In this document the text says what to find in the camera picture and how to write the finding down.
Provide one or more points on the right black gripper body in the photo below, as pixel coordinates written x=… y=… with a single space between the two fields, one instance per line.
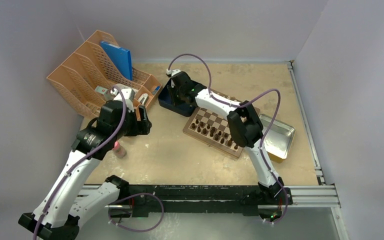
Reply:
x=176 y=95

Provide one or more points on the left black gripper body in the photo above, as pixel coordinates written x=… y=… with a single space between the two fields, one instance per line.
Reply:
x=131 y=127

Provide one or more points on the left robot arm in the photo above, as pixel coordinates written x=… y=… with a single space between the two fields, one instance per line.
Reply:
x=59 y=217

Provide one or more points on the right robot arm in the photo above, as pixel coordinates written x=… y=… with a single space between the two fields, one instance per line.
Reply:
x=269 y=180

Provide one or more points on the wooden chess board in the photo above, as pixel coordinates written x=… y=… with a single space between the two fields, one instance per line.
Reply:
x=215 y=105

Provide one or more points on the row of dark chess pieces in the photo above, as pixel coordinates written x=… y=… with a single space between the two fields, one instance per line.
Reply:
x=215 y=133

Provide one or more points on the pink capped bottle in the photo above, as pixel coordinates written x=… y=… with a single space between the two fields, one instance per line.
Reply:
x=118 y=150

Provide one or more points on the small grey box in organizer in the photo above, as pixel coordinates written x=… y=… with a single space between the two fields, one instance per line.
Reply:
x=104 y=93

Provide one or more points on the orange plastic file organizer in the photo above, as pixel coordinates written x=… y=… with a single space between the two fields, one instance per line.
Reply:
x=88 y=68

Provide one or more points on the blue folder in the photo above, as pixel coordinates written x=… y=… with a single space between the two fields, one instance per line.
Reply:
x=120 y=57

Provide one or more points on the metal tin box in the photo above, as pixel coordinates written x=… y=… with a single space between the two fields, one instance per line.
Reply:
x=278 y=141

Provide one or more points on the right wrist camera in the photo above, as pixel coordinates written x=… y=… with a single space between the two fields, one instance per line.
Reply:
x=172 y=72

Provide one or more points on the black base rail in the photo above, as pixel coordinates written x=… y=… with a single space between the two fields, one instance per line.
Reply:
x=248 y=200

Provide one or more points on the aluminium frame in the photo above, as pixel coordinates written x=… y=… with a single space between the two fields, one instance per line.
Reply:
x=313 y=215

